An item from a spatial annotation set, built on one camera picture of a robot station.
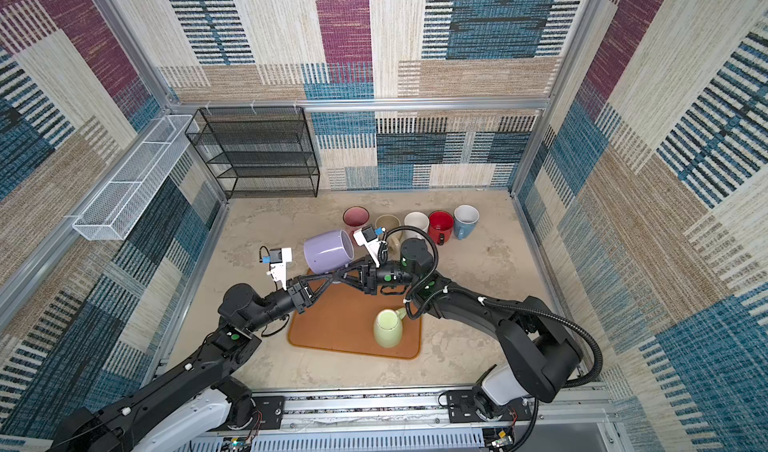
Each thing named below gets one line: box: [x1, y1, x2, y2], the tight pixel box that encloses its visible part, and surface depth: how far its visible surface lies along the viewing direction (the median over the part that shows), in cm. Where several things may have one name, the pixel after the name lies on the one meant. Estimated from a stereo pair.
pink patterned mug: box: [342, 206, 370, 234], surface depth 101 cm
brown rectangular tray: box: [288, 282, 422, 359], surface depth 85 cm
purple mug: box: [303, 230, 355, 274], surface depth 67 cm
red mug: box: [428, 210, 455, 247], surface depth 104 cm
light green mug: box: [373, 307, 407, 349], surface depth 80 cm
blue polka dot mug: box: [454, 204, 480, 240], surface depth 102 cm
